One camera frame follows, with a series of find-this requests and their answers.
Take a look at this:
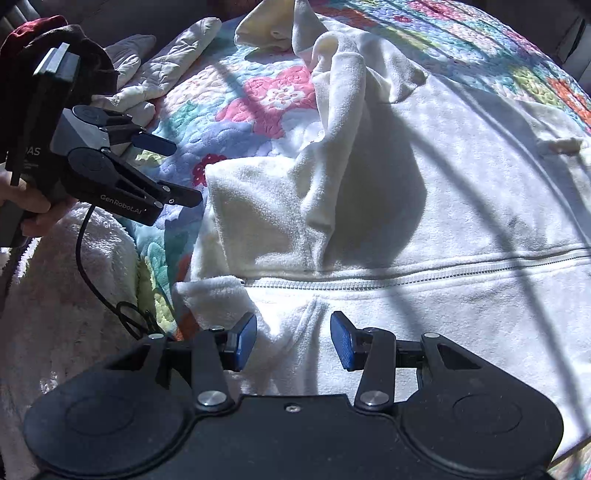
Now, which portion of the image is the white quilted jacket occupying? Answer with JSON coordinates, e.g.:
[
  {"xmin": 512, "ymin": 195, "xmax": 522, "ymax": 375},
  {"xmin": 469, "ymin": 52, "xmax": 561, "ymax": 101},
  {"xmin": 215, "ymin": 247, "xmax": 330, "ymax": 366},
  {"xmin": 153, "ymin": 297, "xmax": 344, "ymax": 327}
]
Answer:
[{"xmin": 90, "ymin": 17, "xmax": 223, "ymax": 121}]

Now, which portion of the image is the fluffy white blanket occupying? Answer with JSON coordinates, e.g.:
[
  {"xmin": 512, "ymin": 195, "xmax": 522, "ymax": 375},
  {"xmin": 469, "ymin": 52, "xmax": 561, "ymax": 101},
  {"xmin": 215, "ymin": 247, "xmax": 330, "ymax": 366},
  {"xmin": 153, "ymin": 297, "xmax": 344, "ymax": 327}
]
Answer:
[{"xmin": 0, "ymin": 203, "xmax": 144, "ymax": 480}]

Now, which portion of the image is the white fleece jacket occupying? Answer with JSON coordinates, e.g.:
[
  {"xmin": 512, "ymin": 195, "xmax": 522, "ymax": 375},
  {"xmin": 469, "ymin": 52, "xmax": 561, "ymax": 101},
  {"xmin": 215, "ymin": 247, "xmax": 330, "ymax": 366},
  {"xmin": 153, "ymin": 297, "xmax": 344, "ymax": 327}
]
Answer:
[{"xmin": 173, "ymin": 0, "xmax": 591, "ymax": 430}]

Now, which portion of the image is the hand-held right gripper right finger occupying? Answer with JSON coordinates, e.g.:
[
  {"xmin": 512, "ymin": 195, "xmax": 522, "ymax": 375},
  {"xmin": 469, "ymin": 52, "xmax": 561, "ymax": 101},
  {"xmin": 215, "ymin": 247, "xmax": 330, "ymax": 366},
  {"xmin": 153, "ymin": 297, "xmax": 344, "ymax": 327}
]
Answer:
[{"xmin": 330, "ymin": 310, "xmax": 483, "ymax": 411}]

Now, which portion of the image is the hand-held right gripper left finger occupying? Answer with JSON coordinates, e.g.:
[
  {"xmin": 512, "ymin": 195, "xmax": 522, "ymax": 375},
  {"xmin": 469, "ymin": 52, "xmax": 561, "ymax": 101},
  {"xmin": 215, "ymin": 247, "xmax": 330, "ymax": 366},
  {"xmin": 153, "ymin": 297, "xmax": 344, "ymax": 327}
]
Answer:
[{"xmin": 104, "ymin": 311, "xmax": 258, "ymax": 411}]

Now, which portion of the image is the floral quilted bedspread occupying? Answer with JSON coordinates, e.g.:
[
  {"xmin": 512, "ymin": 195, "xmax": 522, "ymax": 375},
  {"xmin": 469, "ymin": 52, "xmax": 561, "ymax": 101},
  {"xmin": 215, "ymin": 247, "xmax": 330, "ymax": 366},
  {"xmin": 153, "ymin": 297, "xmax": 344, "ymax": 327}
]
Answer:
[{"xmin": 90, "ymin": 0, "xmax": 591, "ymax": 480}]

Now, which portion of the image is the person's left hand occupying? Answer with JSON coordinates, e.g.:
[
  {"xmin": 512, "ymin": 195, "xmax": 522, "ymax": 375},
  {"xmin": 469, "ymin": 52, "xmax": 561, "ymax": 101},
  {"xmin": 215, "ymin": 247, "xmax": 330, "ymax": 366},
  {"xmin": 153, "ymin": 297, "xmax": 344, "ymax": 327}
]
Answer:
[{"xmin": 0, "ymin": 171, "xmax": 51, "ymax": 237}]

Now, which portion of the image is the dark maroon cloth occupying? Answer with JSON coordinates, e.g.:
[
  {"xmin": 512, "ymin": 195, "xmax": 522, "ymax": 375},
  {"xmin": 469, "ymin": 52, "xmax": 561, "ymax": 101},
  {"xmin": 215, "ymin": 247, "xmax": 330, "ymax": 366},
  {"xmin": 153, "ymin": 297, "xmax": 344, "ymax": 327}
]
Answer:
[{"xmin": 0, "ymin": 15, "xmax": 116, "ymax": 93}]

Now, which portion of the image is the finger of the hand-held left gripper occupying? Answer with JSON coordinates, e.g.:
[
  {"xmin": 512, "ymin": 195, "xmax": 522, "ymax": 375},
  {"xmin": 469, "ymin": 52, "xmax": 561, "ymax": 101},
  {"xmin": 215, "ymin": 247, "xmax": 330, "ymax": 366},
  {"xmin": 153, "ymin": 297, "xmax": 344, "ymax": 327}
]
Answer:
[
  {"xmin": 99, "ymin": 122, "xmax": 178, "ymax": 158},
  {"xmin": 90, "ymin": 154, "xmax": 204, "ymax": 227}
]

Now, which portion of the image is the black cable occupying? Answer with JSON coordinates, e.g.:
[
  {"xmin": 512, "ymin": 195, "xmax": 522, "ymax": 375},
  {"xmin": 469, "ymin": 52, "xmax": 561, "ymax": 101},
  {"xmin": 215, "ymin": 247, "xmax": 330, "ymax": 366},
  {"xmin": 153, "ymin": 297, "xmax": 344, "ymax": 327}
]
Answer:
[{"xmin": 75, "ymin": 205, "xmax": 178, "ymax": 342}]

